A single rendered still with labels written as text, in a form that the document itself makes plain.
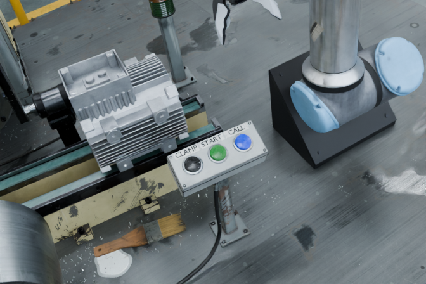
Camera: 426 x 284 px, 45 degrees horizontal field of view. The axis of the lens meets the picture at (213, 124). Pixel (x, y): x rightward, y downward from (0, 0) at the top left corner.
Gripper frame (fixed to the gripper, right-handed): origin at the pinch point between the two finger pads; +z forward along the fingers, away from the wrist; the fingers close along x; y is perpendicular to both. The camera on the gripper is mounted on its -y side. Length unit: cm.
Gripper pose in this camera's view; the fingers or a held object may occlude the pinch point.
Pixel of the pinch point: (250, 33)
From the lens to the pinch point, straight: 117.3
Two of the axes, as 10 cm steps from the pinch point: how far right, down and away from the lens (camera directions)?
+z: 3.3, 9.4, -0.1
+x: -8.3, 2.9, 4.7
